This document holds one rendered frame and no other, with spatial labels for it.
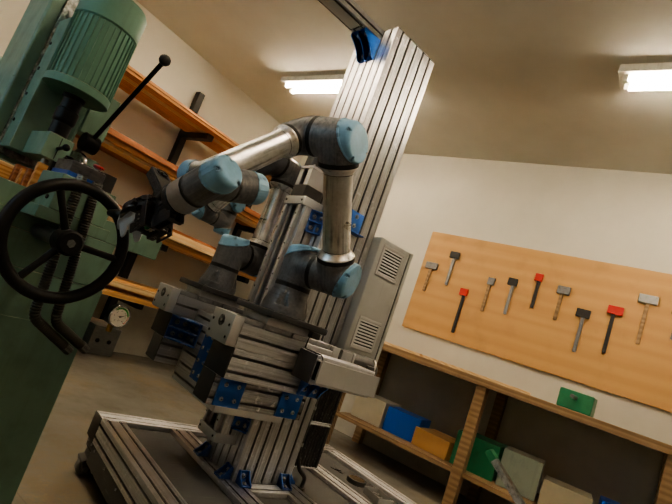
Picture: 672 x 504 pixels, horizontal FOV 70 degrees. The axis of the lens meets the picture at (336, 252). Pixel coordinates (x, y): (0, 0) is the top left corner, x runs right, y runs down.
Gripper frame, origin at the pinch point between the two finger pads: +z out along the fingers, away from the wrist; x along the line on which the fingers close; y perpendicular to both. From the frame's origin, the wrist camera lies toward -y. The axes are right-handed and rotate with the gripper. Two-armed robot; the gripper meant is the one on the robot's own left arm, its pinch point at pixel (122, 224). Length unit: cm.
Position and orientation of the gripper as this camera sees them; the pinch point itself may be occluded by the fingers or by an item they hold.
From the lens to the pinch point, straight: 123.7
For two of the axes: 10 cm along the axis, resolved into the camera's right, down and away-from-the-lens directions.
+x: 5.7, 3.1, 7.6
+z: -8.2, 3.3, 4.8
